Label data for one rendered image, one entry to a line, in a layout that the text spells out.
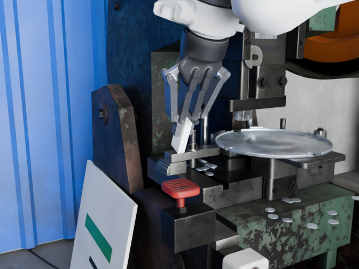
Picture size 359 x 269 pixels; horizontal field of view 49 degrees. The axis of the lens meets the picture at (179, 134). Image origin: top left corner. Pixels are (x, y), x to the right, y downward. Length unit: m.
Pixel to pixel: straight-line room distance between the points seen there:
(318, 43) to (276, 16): 0.87
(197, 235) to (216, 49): 0.37
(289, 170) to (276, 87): 0.21
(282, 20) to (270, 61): 0.56
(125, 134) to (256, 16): 0.79
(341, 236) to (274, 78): 0.46
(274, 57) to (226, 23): 0.47
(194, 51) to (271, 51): 0.45
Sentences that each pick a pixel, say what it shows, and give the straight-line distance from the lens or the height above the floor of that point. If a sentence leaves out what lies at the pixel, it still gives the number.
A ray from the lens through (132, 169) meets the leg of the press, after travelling 1.21.
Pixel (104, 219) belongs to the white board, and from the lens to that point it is 1.34.
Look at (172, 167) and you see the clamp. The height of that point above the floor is 0.72.
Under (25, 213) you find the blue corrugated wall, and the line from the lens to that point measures 2.13.
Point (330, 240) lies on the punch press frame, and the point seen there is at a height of 0.53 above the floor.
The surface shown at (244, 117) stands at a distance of 1.09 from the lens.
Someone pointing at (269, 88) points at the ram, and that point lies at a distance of 1.02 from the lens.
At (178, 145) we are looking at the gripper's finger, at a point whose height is 0.84.
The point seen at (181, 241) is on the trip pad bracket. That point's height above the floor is 0.66.
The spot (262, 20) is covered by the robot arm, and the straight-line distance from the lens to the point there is 0.49.
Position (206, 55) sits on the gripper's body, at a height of 1.01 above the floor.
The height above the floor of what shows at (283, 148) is 0.78.
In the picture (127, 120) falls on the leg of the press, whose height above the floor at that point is 0.80.
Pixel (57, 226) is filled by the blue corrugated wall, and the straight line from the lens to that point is 2.22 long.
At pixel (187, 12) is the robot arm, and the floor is 1.07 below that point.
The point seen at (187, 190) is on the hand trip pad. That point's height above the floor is 0.76.
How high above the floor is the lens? 1.02
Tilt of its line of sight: 13 degrees down
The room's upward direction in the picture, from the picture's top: straight up
